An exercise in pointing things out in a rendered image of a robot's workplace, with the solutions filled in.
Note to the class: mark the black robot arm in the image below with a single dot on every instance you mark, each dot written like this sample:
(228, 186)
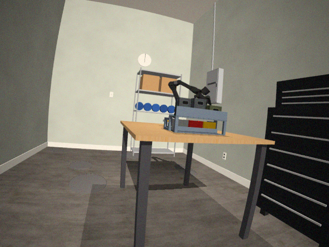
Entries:
(198, 92)

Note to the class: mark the red open bin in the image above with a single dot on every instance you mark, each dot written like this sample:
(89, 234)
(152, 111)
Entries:
(195, 124)

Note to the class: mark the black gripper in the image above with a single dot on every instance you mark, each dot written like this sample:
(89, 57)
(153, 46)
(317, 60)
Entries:
(207, 98)

